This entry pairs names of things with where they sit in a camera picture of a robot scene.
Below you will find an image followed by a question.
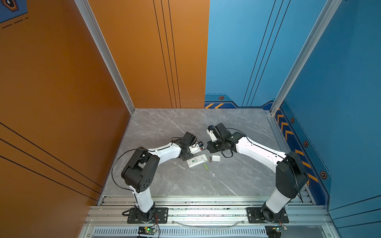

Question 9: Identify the white battery cover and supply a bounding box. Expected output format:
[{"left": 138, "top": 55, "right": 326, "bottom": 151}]
[{"left": 211, "top": 155, "right": 221, "bottom": 162}]

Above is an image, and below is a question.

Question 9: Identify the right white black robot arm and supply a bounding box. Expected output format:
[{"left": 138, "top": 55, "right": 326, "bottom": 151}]
[{"left": 207, "top": 123, "right": 309, "bottom": 223}]

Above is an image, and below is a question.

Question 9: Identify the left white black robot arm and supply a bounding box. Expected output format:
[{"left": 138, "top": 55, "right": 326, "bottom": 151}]
[{"left": 121, "top": 132, "right": 204, "bottom": 223}]

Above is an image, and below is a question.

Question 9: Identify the left green circuit board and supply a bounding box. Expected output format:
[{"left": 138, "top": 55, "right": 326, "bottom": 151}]
[{"left": 138, "top": 226, "right": 159, "bottom": 238}]

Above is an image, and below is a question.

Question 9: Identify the right small circuit board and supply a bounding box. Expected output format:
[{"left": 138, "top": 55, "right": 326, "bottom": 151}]
[{"left": 272, "top": 223, "right": 288, "bottom": 234}]

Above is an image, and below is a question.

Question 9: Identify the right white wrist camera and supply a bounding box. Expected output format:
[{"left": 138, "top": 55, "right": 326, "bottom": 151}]
[{"left": 207, "top": 125, "right": 217, "bottom": 142}]

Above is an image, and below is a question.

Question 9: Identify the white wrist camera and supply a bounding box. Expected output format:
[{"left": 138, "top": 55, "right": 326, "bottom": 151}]
[
  {"left": 207, "top": 125, "right": 217, "bottom": 142},
  {"left": 197, "top": 141, "right": 204, "bottom": 151}
]

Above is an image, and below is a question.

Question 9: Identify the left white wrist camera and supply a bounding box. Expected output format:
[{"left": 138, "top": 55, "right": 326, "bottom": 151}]
[{"left": 197, "top": 141, "right": 204, "bottom": 151}]

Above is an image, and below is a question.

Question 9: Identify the aluminium front rail frame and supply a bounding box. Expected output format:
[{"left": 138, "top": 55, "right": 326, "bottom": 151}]
[{"left": 79, "top": 195, "right": 339, "bottom": 238}]

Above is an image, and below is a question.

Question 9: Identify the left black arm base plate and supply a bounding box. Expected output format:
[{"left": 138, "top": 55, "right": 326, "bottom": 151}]
[{"left": 127, "top": 207, "right": 168, "bottom": 224}]

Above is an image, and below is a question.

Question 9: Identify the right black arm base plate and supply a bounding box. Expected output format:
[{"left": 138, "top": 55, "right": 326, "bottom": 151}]
[{"left": 246, "top": 207, "right": 289, "bottom": 224}]

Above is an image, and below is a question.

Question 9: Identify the right aluminium corner post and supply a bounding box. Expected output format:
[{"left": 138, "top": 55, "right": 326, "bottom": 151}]
[{"left": 269, "top": 0, "right": 342, "bottom": 117}]

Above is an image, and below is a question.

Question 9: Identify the aluminium corner post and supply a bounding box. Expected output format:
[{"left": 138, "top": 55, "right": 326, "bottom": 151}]
[
  {"left": 269, "top": 0, "right": 342, "bottom": 117},
  {"left": 74, "top": 0, "right": 136, "bottom": 116}
]

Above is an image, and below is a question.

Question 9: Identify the left aluminium corner post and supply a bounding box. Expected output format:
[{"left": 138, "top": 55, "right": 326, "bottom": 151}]
[{"left": 74, "top": 0, "right": 136, "bottom": 116}]

